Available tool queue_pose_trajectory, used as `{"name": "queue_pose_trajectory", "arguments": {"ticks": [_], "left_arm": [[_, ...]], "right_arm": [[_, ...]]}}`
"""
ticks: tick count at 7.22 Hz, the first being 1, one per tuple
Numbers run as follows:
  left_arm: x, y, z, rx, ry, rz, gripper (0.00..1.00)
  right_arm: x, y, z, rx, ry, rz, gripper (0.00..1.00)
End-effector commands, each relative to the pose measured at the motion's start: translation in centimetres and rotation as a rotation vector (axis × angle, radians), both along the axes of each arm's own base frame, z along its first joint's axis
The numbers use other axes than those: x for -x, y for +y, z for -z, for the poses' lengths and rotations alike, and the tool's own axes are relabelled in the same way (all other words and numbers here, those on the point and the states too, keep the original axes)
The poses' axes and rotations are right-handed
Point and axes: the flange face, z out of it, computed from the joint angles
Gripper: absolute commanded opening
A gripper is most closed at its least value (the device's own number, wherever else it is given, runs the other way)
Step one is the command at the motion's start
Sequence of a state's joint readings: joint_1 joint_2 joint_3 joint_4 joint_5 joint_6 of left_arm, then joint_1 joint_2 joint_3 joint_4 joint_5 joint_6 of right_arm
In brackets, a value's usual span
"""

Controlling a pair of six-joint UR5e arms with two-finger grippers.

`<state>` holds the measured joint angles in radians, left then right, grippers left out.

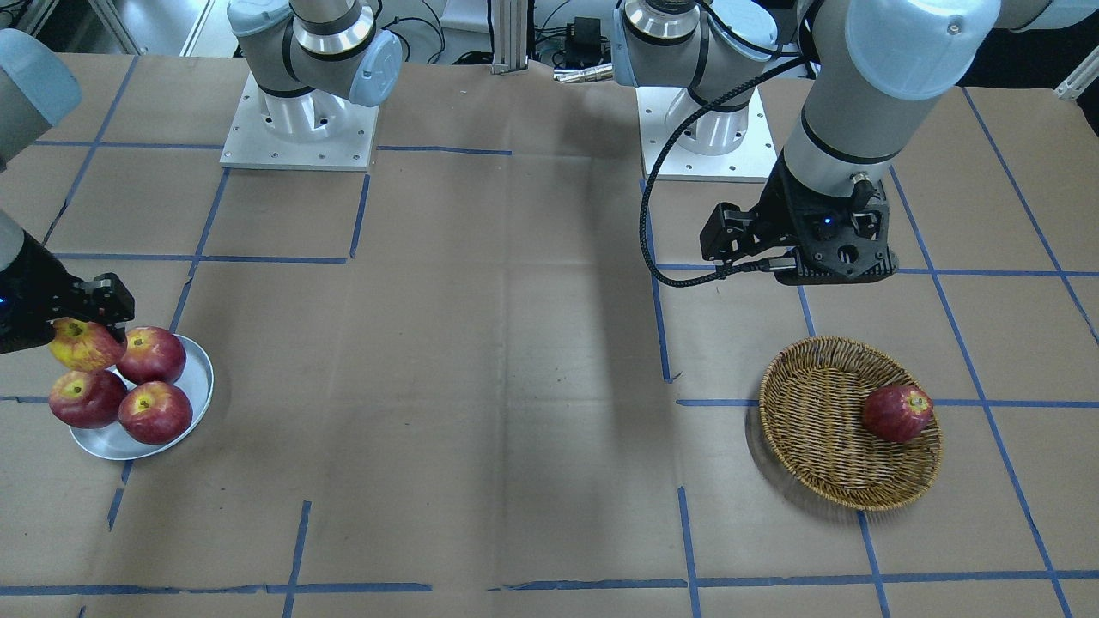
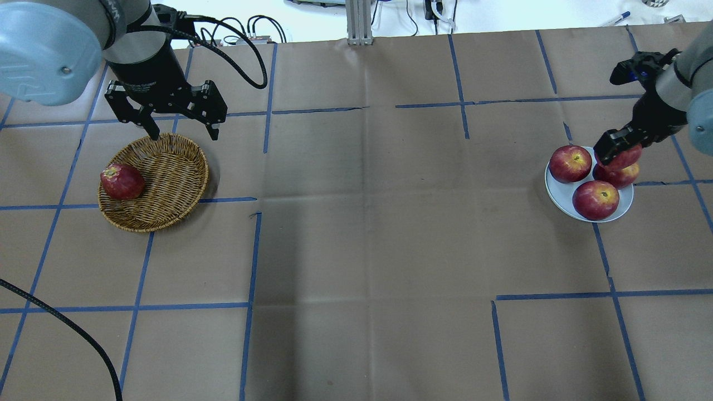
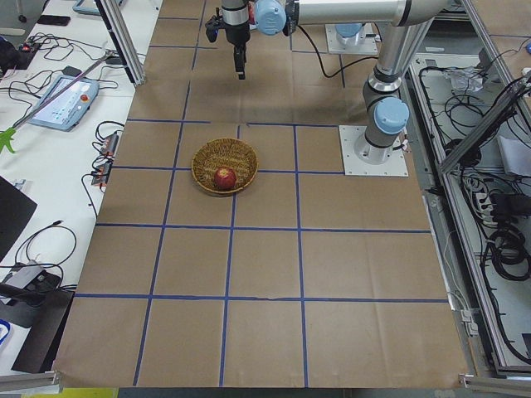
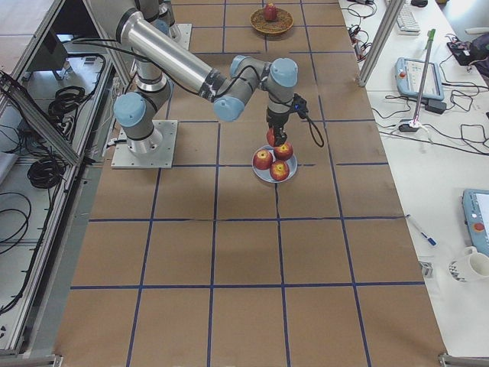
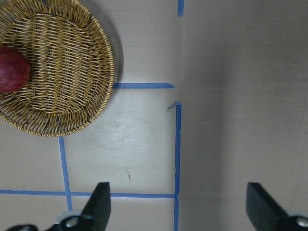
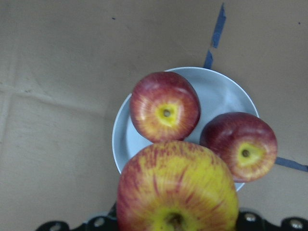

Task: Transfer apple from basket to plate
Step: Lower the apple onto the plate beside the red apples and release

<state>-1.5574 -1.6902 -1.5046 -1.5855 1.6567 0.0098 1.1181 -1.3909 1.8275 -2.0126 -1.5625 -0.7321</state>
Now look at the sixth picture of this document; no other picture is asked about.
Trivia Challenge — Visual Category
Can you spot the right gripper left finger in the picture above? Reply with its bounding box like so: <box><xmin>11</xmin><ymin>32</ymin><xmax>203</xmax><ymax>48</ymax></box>
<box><xmin>36</xmin><ymin>203</ymin><xmax>118</xmax><ymax>231</ymax></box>

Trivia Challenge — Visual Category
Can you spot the light blue plate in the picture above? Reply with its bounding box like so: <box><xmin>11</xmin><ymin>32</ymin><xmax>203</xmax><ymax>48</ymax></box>
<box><xmin>112</xmin><ymin>66</ymin><xmax>260</xmax><ymax>193</ymax></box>

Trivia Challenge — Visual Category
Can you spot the plate apple far side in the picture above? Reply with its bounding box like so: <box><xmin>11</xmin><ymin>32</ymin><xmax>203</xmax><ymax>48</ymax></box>
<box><xmin>199</xmin><ymin>112</ymin><xmax>278</xmax><ymax>183</ymax></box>

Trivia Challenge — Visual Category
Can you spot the plate apple near centre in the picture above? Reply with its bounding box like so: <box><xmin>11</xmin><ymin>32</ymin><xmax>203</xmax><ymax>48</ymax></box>
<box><xmin>129</xmin><ymin>72</ymin><xmax>201</xmax><ymax>143</ymax></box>

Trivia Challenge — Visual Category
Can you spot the plate apple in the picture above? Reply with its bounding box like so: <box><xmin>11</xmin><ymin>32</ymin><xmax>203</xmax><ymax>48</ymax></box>
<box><xmin>129</xmin><ymin>72</ymin><xmax>201</xmax><ymax>143</ymax></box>
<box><xmin>199</xmin><ymin>112</ymin><xmax>278</xmax><ymax>183</ymax></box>

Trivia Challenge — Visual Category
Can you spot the yellow-red apple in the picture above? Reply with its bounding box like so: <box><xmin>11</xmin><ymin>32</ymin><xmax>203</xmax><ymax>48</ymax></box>
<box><xmin>116</xmin><ymin>141</ymin><xmax>239</xmax><ymax>231</ymax></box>

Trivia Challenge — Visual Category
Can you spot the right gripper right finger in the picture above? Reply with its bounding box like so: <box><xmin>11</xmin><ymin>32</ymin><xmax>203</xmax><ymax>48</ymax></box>
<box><xmin>234</xmin><ymin>210</ymin><xmax>308</xmax><ymax>231</ymax></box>

